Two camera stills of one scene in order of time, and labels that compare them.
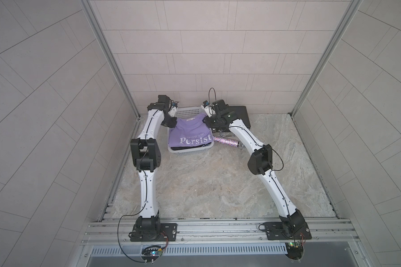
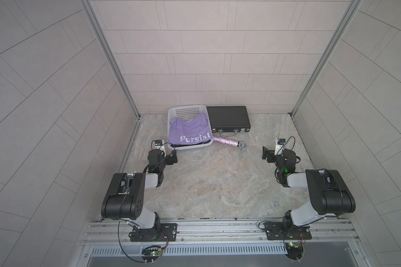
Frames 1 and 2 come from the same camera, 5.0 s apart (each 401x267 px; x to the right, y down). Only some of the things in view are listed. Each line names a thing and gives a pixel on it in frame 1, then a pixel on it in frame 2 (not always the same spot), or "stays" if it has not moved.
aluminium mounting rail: [115, 232] stays
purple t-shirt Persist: [190, 131] stays
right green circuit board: [295, 250] stays
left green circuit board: [151, 253] stays
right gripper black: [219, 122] -> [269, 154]
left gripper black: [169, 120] -> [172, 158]
